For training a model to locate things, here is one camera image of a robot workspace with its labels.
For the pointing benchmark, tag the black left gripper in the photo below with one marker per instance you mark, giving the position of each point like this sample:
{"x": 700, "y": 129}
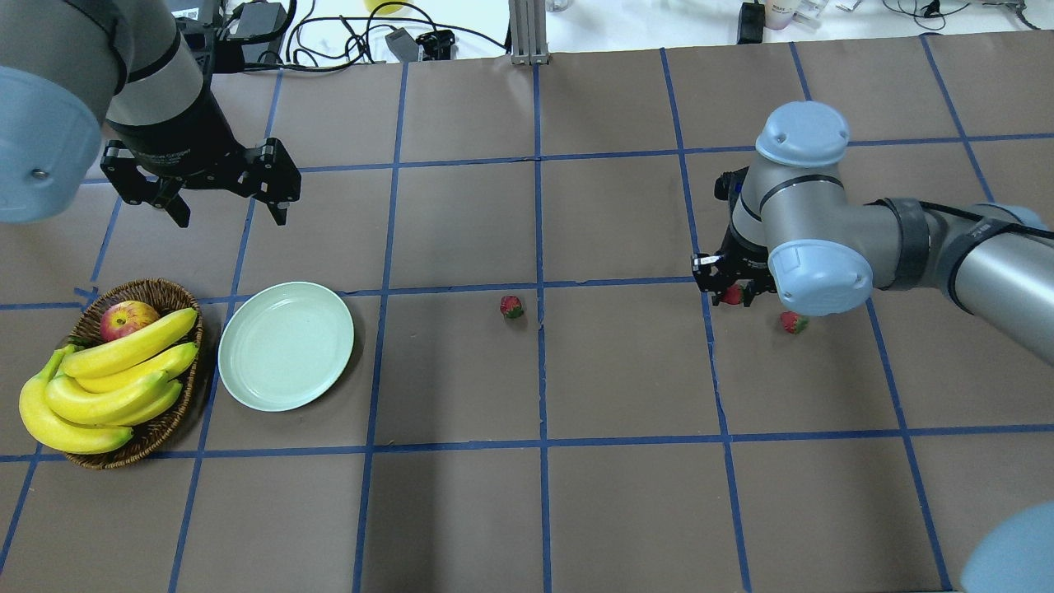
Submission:
{"x": 174, "y": 138}

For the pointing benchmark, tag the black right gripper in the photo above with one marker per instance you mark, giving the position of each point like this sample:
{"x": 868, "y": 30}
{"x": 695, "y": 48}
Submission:
{"x": 748, "y": 255}

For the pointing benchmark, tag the red strawberry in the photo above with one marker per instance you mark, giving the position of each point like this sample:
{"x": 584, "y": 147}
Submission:
{"x": 792, "y": 322}
{"x": 511, "y": 307}
{"x": 733, "y": 295}

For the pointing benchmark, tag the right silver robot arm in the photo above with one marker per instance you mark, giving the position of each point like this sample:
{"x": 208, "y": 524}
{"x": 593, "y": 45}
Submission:
{"x": 792, "y": 232}

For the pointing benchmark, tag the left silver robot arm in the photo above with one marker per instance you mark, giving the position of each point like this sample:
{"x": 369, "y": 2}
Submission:
{"x": 128, "y": 85}

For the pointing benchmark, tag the pale green plate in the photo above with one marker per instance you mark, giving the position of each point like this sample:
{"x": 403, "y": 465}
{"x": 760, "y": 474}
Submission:
{"x": 286, "y": 346}

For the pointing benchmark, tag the red yellow apple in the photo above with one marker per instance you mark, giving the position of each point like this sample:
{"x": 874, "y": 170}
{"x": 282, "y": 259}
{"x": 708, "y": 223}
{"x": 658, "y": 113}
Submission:
{"x": 126, "y": 317}

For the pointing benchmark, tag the black power adapter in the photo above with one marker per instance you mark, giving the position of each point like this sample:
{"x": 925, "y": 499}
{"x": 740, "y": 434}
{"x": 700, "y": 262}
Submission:
{"x": 260, "y": 20}

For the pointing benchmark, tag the yellow banana bunch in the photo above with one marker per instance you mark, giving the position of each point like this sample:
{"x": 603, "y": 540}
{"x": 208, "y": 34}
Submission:
{"x": 93, "y": 400}

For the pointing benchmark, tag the woven wicker basket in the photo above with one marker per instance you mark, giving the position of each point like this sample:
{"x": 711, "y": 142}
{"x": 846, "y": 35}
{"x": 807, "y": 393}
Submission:
{"x": 165, "y": 296}

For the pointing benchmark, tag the aluminium frame post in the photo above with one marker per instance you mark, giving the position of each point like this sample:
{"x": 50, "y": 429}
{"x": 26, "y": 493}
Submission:
{"x": 528, "y": 33}

